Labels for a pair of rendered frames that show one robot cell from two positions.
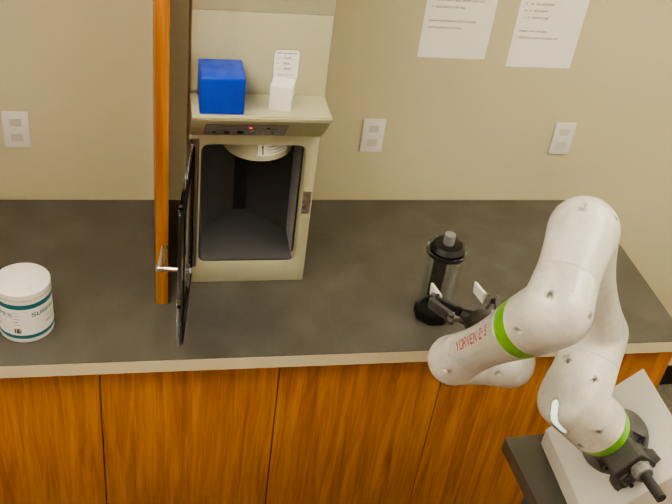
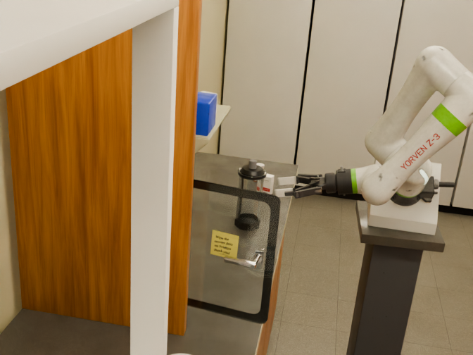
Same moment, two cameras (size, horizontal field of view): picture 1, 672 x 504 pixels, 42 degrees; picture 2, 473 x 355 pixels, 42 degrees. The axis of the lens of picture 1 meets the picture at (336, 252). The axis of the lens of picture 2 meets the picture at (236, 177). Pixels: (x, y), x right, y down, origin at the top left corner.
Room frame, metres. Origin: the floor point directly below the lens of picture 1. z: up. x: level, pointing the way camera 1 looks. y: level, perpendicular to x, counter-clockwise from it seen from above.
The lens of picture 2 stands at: (1.06, 1.73, 2.06)
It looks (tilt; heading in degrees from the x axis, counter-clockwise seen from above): 23 degrees down; 293
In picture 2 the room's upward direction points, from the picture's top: 4 degrees clockwise
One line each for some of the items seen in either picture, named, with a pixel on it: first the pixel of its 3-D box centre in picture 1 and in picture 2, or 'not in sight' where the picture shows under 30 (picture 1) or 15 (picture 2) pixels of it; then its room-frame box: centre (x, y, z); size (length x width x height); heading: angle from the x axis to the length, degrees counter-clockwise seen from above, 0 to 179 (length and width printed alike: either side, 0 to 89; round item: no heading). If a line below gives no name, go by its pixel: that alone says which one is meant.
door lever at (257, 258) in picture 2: (169, 259); (242, 259); (1.60, 0.38, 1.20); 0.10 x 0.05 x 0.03; 7
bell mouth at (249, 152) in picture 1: (257, 134); not in sight; (1.99, 0.24, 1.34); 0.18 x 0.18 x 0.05
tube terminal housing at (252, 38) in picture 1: (248, 135); not in sight; (2.01, 0.27, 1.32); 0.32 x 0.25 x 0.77; 105
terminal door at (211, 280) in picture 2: (185, 245); (220, 251); (1.68, 0.36, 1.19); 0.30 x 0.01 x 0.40; 7
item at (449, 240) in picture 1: (448, 244); (252, 168); (1.86, -0.28, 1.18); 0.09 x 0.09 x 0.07
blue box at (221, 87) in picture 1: (221, 86); (194, 112); (1.81, 0.31, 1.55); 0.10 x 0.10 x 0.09; 15
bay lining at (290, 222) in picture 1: (245, 179); not in sight; (2.01, 0.27, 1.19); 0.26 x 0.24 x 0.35; 105
